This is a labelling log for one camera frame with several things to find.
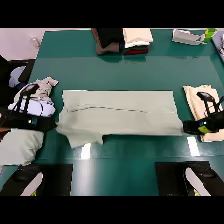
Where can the cream printed garment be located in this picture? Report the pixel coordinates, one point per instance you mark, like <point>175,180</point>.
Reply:
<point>45,86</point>

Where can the brown garment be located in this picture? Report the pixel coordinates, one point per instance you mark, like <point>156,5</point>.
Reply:
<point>101,48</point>

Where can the pale green garment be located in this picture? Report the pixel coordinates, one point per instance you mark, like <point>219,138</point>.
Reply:
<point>18,146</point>

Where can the black garment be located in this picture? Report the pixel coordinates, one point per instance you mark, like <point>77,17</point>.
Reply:
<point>110,35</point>

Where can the pale grey-green T-shirt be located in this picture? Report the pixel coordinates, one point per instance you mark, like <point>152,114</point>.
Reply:
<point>120,113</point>

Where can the bluish white garment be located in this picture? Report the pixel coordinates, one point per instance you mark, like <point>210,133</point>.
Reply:
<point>41,107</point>

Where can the beige garment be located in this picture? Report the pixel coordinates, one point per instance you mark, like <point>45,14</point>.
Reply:
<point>193,100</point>

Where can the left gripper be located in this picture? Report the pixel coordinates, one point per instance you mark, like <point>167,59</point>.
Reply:
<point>46,124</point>

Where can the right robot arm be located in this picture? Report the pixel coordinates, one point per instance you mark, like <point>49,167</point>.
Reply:
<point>214,122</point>

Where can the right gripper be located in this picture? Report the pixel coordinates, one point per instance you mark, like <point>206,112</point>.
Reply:
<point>191,127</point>

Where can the red garment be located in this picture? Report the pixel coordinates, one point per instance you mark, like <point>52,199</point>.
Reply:
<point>136,52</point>

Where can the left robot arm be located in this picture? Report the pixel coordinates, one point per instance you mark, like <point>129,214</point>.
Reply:
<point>16,122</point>

